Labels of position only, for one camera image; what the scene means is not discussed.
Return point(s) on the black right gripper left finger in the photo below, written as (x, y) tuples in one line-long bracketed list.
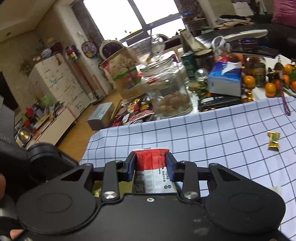
[(112, 174)]

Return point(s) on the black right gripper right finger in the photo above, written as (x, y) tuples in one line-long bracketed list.
[(189, 174)]

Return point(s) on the red white snack packet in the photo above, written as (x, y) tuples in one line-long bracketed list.
[(151, 174)]

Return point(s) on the steel bowl on cabinet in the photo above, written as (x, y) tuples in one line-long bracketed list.
[(23, 136)]

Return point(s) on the white long tv cabinet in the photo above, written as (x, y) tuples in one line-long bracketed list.
[(51, 132)]

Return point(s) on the grey cardboard box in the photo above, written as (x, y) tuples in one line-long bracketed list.
[(100, 118)]

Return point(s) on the large glass cookie jar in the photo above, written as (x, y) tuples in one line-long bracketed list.
[(162, 78)]

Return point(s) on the white blue checked tablecloth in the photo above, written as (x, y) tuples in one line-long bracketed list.
[(234, 137)]

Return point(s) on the gold wrapped candy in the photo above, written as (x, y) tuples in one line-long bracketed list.
[(273, 139)]

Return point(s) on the white drawer cabinet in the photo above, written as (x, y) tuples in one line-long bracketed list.
[(53, 78)]

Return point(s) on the blue white tissue box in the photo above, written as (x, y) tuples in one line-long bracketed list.
[(226, 78)]

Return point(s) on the brown paper tree bag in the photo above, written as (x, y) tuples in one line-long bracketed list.
[(121, 71)]

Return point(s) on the single orange near box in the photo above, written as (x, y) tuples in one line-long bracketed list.
[(249, 82)]

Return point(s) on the plate of oranges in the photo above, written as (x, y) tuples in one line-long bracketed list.
[(282, 76)]

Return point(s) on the green label jar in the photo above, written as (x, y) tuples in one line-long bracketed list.
[(255, 66)]

